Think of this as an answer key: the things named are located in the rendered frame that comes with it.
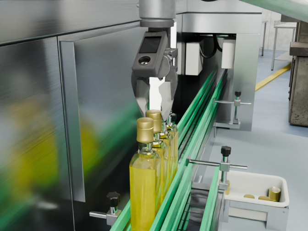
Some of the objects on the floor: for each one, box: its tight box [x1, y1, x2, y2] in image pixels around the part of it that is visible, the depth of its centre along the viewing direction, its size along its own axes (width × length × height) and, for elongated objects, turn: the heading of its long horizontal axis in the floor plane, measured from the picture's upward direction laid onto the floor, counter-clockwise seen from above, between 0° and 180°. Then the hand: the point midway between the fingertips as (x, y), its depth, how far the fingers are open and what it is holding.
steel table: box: [271, 19, 297, 71], centre depth 761 cm, size 74×194×100 cm, turn 148°
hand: (154, 115), depth 75 cm, fingers closed on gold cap, 3 cm apart
